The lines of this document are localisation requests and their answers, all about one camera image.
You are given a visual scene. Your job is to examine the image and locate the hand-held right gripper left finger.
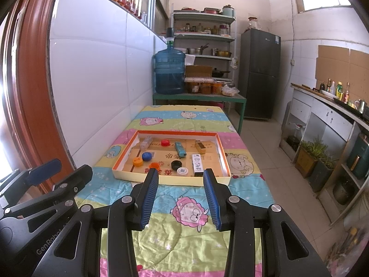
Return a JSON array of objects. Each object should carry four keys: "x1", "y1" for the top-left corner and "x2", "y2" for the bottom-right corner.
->
[{"x1": 31, "y1": 168, "x2": 160, "y2": 277}]

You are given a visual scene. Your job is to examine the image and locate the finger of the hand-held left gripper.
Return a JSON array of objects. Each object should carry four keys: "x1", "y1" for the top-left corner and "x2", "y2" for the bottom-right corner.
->
[
  {"x1": 4, "y1": 164, "x2": 93, "y2": 217},
  {"x1": 0, "y1": 158, "x2": 62, "y2": 208}
]

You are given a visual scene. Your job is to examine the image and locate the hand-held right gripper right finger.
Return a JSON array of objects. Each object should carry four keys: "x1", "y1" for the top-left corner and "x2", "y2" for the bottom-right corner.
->
[{"x1": 203, "y1": 168, "x2": 332, "y2": 277}]

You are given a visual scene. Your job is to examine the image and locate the shallow orange-rimmed cardboard box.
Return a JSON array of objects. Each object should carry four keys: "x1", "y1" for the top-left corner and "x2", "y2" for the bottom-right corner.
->
[{"x1": 112, "y1": 130, "x2": 232, "y2": 187}]

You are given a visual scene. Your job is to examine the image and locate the small white printed box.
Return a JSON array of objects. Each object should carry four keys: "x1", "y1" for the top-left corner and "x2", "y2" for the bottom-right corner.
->
[{"x1": 192, "y1": 154, "x2": 204, "y2": 176}]

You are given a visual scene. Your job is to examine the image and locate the cartoon printed blanket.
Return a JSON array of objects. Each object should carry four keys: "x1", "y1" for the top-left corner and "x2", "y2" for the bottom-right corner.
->
[{"x1": 76, "y1": 105, "x2": 274, "y2": 277}]

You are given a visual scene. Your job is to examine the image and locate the red wooden door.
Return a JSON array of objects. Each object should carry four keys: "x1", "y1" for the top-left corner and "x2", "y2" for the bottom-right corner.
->
[{"x1": 0, "y1": 0, "x2": 77, "y2": 197}]

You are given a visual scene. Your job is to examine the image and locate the plant in yellow pot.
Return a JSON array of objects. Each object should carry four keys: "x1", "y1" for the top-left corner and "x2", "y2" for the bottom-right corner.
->
[{"x1": 295, "y1": 138, "x2": 327, "y2": 178}]

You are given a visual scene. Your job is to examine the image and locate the green table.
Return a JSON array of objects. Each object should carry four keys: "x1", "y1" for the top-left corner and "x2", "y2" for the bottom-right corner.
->
[{"x1": 152, "y1": 92, "x2": 247, "y2": 136}]

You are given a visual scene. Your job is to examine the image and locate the plastic jug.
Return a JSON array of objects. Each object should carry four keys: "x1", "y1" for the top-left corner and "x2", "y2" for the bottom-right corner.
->
[{"x1": 288, "y1": 123, "x2": 307, "y2": 151}]

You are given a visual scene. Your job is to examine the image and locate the plastic bag of food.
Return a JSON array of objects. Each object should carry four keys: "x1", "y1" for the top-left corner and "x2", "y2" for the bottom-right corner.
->
[{"x1": 221, "y1": 84, "x2": 240, "y2": 97}]

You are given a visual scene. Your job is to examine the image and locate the plant in black pot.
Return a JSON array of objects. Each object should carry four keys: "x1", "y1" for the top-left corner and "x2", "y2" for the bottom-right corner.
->
[{"x1": 310, "y1": 156, "x2": 336, "y2": 193}]

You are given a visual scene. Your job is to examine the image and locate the blue water jug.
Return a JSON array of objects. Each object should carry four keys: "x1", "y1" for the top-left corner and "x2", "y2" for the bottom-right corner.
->
[{"x1": 154, "y1": 27, "x2": 186, "y2": 95}]

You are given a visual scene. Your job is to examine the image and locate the brown cardboard carton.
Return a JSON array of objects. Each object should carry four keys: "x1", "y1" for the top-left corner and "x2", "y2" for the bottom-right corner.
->
[{"x1": 185, "y1": 65, "x2": 213, "y2": 78}]

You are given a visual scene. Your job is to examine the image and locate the black cooking pot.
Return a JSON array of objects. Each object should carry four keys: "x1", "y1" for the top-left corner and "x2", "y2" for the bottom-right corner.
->
[{"x1": 332, "y1": 180, "x2": 356, "y2": 205}]

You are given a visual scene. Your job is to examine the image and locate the dark grey refrigerator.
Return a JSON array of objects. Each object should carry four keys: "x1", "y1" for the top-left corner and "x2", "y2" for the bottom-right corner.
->
[{"x1": 239, "y1": 29, "x2": 281, "y2": 120}]

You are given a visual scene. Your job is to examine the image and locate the white kitchen counter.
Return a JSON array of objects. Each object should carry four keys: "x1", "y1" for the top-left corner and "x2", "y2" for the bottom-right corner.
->
[{"x1": 281, "y1": 82, "x2": 369, "y2": 226}]

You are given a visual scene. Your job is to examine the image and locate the steel pot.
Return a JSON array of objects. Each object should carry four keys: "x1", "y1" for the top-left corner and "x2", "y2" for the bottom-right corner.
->
[{"x1": 187, "y1": 45, "x2": 209, "y2": 55}]

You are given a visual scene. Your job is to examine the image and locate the metal shelf rack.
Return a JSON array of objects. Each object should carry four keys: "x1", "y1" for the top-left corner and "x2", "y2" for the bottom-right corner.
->
[{"x1": 171, "y1": 4, "x2": 237, "y2": 88}]

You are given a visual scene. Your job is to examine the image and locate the cardboard sheet on wall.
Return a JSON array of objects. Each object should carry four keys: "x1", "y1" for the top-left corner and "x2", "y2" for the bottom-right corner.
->
[{"x1": 314, "y1": 45, "x2": 369, "y2": 93}]

